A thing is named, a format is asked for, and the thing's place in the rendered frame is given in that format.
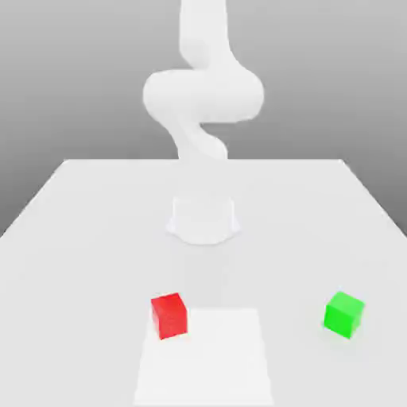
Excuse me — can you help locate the small green cube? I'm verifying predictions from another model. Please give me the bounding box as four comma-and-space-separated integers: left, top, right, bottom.
323, 291, 366, 340

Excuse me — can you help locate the small red cube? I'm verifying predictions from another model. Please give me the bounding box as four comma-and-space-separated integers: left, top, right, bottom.
150, 292, 189, 341

